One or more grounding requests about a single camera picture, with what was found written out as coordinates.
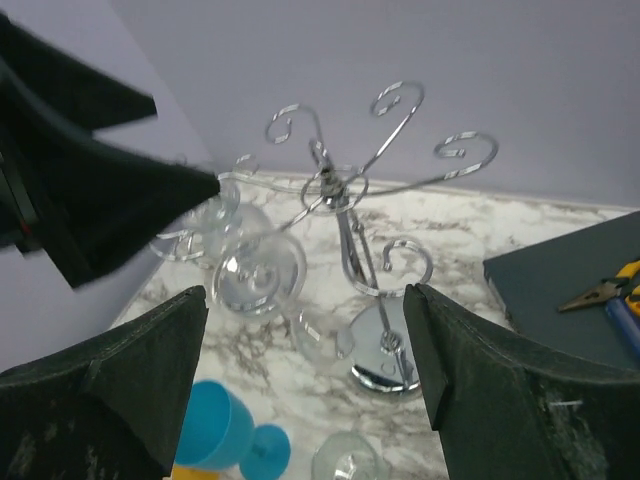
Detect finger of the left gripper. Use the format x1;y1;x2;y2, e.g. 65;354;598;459
1;74;220;288
1;14;157;131

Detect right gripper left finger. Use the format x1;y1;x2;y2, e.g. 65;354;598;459
1;286;208;480

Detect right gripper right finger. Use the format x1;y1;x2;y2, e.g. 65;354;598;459
403;284;639;480

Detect tall chrome glass rack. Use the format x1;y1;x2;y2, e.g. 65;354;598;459
149;80;500;394

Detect tall clear flute glass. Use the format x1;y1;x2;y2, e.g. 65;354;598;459
185;177;307;322

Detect clear wine glass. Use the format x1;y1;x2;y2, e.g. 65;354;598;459
311;431;390;480
289;309;356;371

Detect yellow plastic goblet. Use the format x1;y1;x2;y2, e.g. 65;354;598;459
171;465;210;480

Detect blue plastic goblet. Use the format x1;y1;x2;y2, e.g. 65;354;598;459
175;380;291;480

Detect dark flat equipment box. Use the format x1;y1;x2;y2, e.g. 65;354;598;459
483;213;639;370

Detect blue red screwdriver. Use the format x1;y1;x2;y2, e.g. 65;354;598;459
605;297;639;363

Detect yellow handled pliers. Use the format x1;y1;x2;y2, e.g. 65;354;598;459
557;259;639;312

